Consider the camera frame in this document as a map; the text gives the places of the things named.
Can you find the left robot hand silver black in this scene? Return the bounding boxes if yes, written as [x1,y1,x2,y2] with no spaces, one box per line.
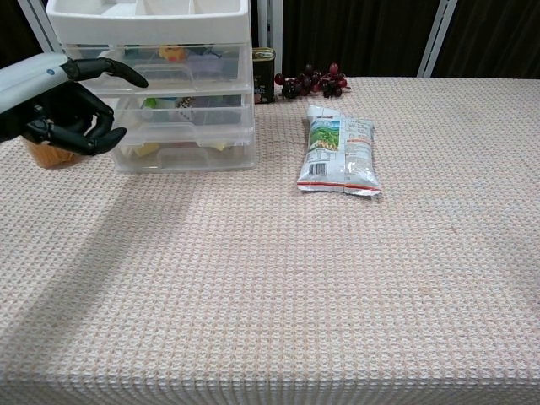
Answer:
[0,52,149,157]

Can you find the clear plastic drawer box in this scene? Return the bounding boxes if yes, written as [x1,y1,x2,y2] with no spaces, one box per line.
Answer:
[99,89,256,130]

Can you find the white plastic drawer cabinet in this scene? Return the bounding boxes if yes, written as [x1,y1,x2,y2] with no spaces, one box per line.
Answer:
[46,0,257,174]

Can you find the clear drawer with yellow items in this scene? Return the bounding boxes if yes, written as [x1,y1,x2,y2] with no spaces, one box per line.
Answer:
[110,124,257,173]

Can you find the clear plastic drawer with duck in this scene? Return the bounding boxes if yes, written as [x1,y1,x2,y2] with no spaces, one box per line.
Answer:
[61,41,254,93]

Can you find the clear jar of rubber bands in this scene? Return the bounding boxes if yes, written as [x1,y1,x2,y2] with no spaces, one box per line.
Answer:
[23,138,84,170]

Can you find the yellow block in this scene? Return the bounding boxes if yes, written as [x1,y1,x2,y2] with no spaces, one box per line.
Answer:
[120,143,159,158]

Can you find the yellow duck toy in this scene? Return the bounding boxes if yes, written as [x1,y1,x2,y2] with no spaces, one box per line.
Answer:
[159,45,186,64]

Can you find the purple toy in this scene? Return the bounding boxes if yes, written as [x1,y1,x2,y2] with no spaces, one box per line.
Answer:
[187,53,224,78]

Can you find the olive green tin can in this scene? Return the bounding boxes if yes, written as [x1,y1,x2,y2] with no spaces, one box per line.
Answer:
[251,46,278,104]

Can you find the beige checked tablecloth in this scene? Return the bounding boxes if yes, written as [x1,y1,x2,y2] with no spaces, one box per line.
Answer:
[0,77,540,405]

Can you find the dark red grape bunch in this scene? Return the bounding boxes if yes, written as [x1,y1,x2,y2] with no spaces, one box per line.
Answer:
[273,62,351,100]

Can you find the white snack bag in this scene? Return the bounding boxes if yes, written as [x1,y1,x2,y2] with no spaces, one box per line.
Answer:
[296,104,382,197]

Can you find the black curtain panel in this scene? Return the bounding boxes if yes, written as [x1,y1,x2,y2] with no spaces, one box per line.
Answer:
[432,0,540,80]
[281,0,442,79]

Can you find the white partition post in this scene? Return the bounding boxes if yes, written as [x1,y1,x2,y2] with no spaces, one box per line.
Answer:
[417,0,456,78]
[248,0,284,81]

